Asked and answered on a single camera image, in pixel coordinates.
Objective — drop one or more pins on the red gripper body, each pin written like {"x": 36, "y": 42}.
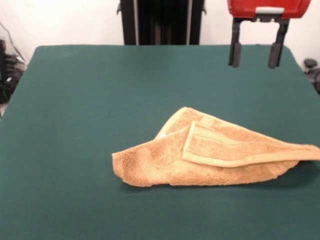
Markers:
{"x": 245, "y": 7}

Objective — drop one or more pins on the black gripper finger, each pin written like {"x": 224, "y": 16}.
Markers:
{"x": 236, "y": 50}
{"x": 276, "y": 52}

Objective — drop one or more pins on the tan terry towel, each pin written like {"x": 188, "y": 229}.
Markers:
{"x": 155, "y": 162}

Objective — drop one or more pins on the dark wheeled stand foot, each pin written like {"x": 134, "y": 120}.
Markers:
{"x": 311, "y": 63}
{"x": 13, "y": 75}

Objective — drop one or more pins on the dark green table cloth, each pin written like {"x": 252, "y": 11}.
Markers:
{"x": 62, "y": 125}

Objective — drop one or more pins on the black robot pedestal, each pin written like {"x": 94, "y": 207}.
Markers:
{"x": 162, "y": 20}

